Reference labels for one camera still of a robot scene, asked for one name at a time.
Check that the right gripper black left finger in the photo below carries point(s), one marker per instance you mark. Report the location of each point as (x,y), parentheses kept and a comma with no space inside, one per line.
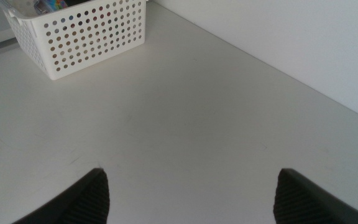
(82,205)

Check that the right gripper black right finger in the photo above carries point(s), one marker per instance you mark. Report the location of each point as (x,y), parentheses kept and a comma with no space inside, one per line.
(300,205)

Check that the white perforated plastic basket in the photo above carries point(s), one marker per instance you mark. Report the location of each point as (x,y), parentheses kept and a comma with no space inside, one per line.
(52,74)

